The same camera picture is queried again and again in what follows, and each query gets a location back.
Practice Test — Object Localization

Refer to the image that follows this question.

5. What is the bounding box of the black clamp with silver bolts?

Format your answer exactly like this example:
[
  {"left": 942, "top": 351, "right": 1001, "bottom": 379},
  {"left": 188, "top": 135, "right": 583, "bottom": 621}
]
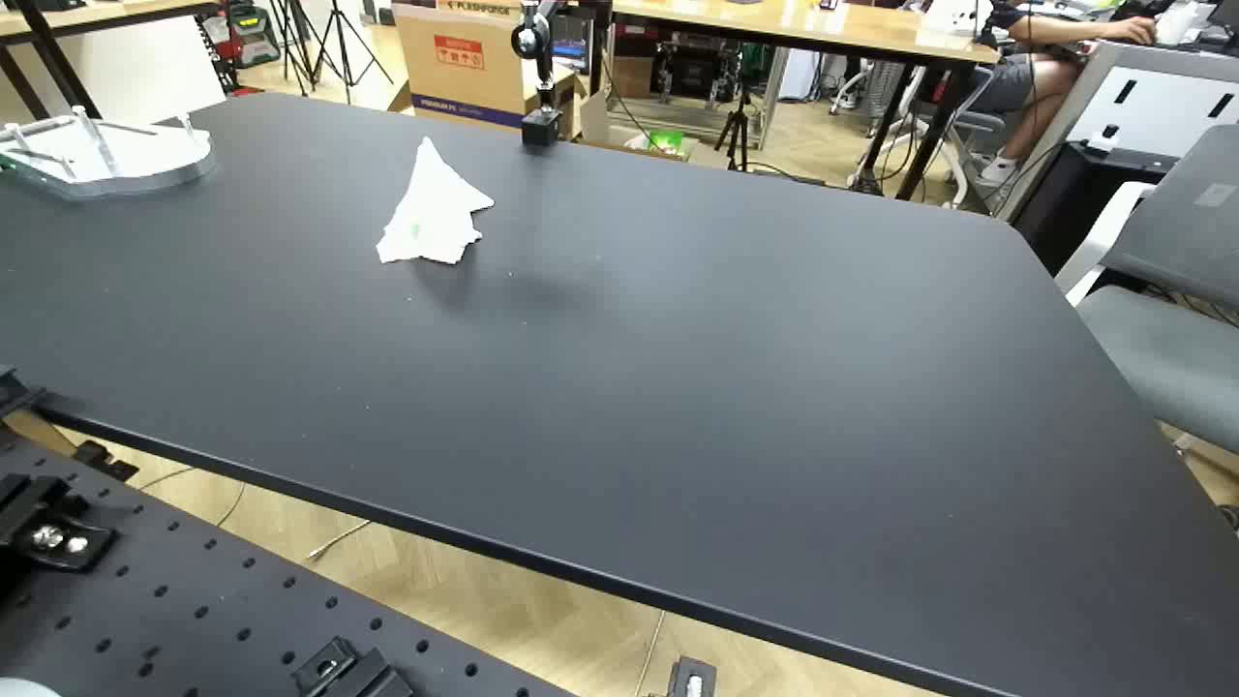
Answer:
[{"left": 0, "top": 468, "right": 119, "bottom": 577}]

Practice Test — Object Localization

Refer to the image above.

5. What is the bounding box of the white grey panel with slots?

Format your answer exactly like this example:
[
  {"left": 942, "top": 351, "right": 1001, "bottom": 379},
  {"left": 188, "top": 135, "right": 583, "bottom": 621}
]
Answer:
[{"left": 1001, "top": 37, "right": 1239, "bottom": 266}]

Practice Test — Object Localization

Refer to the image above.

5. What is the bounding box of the black bracket on board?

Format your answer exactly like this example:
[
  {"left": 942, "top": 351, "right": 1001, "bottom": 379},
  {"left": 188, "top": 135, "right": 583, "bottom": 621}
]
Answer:
[{"left": 289, "top": 635, "right": 420, "bottom": 697}]

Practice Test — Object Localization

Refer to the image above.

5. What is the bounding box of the seated person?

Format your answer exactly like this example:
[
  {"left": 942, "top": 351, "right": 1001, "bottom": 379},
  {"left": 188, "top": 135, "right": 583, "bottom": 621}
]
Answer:
[{"left": 971, "top": 4, "right": 1162, "bottom": 192}]

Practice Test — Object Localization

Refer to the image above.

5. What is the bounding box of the wooden table with black leg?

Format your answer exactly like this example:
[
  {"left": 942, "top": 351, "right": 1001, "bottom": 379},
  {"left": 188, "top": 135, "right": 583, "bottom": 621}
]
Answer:
[{"left": 0, "top": 0, "right": 223, "bottom": 125}]

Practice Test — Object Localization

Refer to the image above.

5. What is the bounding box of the black camera clamp mount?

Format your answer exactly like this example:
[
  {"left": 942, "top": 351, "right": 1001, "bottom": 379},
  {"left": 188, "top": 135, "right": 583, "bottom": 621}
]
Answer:
[{"left": 505, "top": 0, "right": 572, "bottom": 155}]

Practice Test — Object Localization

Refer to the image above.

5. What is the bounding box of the small black silver bracket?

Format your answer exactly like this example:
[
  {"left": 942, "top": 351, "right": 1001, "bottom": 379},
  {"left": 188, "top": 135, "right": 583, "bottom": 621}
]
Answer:
[{"left": 662, "top": 655, "right": 721, "bottom": 697}]

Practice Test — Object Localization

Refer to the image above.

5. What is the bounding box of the wooden desk with black legs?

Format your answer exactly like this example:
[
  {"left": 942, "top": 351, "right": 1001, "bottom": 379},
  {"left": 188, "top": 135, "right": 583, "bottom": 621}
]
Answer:
[{"left": 609, "top": 0, "right": 1007, "bottom": 201}]

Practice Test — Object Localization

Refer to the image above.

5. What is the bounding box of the grey fabric office chair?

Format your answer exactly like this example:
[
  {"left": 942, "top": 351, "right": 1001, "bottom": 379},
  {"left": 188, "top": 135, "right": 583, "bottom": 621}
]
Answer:
[{"left": 1071, "top": 119, "right": 1239, "bottom": 457}]

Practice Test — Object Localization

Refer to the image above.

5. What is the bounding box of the green small object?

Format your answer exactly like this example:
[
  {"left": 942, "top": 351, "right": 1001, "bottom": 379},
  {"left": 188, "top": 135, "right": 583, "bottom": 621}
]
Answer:
[{"left": 638, "top": 125, "right": 691, "bottom": 161}]

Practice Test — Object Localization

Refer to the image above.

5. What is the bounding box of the white cloth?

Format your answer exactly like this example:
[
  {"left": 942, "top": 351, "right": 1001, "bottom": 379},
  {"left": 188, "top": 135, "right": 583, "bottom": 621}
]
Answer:
[{"left": 372, "top": 135, "right": 500, "bottom": 270}]

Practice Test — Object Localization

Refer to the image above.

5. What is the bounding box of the brown cardboard box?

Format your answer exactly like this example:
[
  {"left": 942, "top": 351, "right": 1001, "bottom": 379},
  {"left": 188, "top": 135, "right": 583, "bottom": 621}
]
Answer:
[{"left": 392, "top": 0, "right": 588, "bottom": 133}]

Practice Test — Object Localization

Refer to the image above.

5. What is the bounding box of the black tall tripod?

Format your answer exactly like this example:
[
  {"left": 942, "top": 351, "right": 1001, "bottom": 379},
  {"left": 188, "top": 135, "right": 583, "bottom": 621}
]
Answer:
[{"left": 289, "top": 0, "right": 396, "bottom": 104}]

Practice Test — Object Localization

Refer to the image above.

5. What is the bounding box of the black perforated mounting board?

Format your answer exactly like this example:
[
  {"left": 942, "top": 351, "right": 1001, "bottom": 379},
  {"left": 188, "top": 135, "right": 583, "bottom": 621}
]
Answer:
[{"left": 0, "top": 431, "right": 572, "bottom": 697}]

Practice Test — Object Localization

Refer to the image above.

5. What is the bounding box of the black camera tripod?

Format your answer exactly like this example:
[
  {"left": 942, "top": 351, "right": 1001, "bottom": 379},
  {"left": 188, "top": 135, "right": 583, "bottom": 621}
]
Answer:
[{"left": 712, "top": 49, "right": 765, "bottom": 174}]

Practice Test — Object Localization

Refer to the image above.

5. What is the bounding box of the white board panel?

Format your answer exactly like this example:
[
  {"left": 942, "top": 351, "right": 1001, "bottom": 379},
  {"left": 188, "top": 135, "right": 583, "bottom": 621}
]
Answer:
[{"left": 51, "top": 10, "right": 230, "bottom": 126}]

